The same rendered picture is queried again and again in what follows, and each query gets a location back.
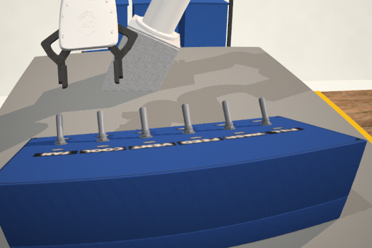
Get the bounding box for blue switch console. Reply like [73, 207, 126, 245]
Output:
[0, 98, 367, 248]

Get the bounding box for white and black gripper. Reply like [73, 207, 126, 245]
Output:
[41, 0, 138, 89]

